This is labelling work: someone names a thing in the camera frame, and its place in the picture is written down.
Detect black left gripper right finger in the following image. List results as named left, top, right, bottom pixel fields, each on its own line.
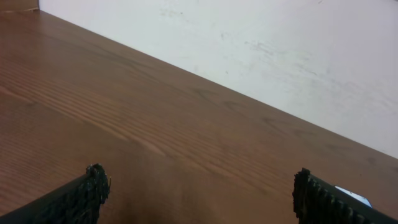
left=292, top=168, right=397, bottom=224

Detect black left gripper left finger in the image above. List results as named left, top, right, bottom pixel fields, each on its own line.
left=1, top=164, right=110, bottom=224

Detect blue Galaxy smartphone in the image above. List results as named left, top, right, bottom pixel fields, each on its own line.
left=335, top=185, right=372, bottom=208

